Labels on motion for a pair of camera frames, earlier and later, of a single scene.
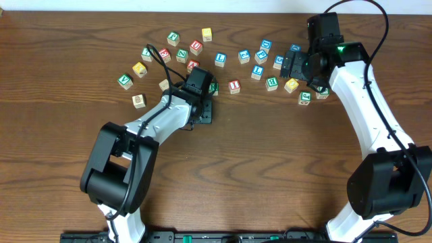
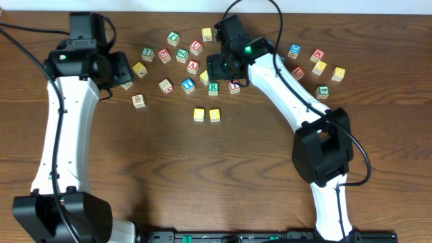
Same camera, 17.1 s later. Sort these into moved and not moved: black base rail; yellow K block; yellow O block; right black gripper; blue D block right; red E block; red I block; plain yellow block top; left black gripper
Moved: right black gripper; left black gripper; yellow O block
Not moved: red I block; red E block; black base rail; blue D block right; yellow K block; plain yellow block top
